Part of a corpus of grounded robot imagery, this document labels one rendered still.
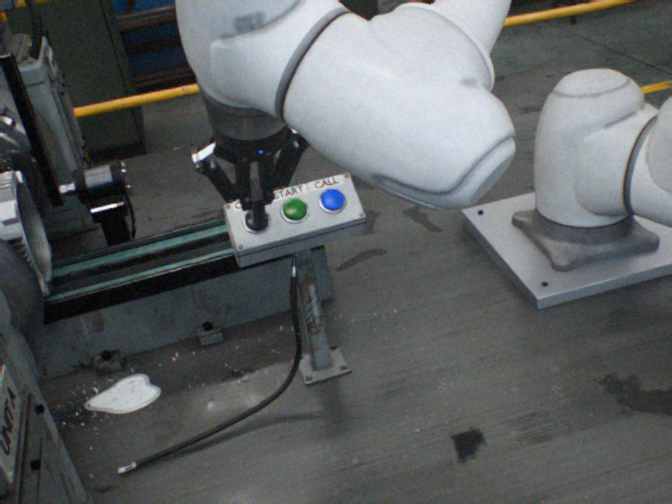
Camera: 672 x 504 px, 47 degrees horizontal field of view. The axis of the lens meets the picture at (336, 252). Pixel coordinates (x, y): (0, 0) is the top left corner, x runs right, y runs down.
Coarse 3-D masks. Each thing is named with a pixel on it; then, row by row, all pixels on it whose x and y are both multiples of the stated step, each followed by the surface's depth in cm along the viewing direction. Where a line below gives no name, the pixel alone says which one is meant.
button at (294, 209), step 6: (288, 204) 96; (294, 204) 96; (300, 204) 96; (288, 210) 96; (294, 210) 96; (300, 210) 96; (306, 210) 96; (288, 216) 96; (294, 216) 96; (300, 216) 96
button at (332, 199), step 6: (324, 192) 97; (330, 192) 97; (336, 192) 97; (324, 198) 97; (330, 198) 97; (336, 198) 97; (342, 198) 97; (324, 204) 97; (330, 204) 97; (336, 204) 97; (342, 204) 97
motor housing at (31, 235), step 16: (0, 176) 110; (16, 176) 114; (0, 192) 107; (16, 192) 109; (32, 208) 120; (0, 224) 106; (16, 224) 107; (32, 224) 121; (16, 240) 106; (32, 240) 121; (32, 256) 121; (48, 256) 121; (48, 272) 119; (48, 288) 115
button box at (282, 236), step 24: (288, 192) 98; (312, 192) 98; (240, 216) 96; (312, 216) 97; (336, 216) 97; (360, 216) 97; (240, 240) 95; (264, 240) 95; (288, 240) 96; (312, 240) 98; (336, 240) 101; (240, 264) 98
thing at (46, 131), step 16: (0, 96) 135; (0, 112) 128; (16, 112) 132; (0, 128) 127; (16, 128) 128; (48, 128) 143; (0, 144) 128; (16, 144) 129; (48, 144) 137; (0, 160) 127; (16, 160) 130; (32, 160) 131; (32, 176) 132; (32, 192) 133
